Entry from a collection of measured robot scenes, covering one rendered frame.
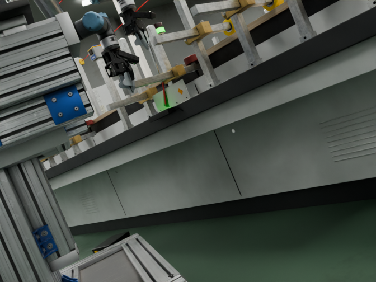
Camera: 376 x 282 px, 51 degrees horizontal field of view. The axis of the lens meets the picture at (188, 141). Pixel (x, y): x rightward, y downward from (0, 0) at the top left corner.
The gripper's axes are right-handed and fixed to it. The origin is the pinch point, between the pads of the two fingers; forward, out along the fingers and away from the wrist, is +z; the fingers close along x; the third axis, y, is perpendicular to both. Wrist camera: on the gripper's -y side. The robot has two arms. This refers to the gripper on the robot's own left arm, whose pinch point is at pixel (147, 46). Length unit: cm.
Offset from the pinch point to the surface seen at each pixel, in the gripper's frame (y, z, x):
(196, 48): -23.4, 11.7, 2.0
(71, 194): 192, 62, -101
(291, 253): -39, 100, 30
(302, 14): -72, 21, 19
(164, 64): -1.3, 10.0, -6.3
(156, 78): -0.9, 16.1, 5.9
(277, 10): -60, 12, -6
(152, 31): -1.5, -7.2, -7.3
